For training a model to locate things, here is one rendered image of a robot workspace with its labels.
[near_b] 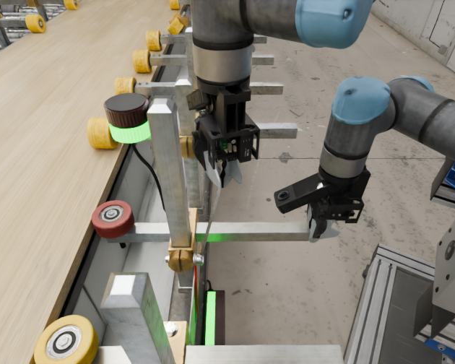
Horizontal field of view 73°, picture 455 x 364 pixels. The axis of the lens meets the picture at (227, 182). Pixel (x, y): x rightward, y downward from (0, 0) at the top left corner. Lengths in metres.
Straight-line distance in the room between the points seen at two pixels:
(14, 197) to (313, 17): 0.70
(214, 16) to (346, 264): 1.53
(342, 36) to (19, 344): 0.57
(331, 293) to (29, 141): 1.37
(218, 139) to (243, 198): 1.56
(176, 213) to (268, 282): 1.10
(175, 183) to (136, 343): 0.25
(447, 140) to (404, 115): 0.07
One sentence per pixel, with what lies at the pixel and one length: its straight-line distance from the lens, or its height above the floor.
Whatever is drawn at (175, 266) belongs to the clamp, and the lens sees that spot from 0.64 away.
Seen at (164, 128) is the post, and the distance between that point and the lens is 0.45.
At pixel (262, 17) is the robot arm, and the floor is 1.29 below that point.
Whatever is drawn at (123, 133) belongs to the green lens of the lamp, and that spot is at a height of 1.14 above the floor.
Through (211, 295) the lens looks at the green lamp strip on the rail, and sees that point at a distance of 0.76.
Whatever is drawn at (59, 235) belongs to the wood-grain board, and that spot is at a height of 0.90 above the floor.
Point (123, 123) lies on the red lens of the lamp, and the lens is 0.44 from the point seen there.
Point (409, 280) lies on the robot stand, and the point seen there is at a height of 0.21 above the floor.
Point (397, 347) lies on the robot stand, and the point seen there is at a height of 0.21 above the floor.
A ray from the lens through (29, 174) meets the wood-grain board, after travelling 0.87.
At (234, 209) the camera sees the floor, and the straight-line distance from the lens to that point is 1.89.
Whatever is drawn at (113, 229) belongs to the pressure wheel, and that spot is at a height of 0.90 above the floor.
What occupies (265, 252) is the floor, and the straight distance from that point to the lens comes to 1.71.
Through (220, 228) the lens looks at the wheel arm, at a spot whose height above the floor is 0.86.
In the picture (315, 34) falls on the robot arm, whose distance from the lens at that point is 0.33.
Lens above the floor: 1.37
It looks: 41 degrees down
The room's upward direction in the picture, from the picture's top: straight up
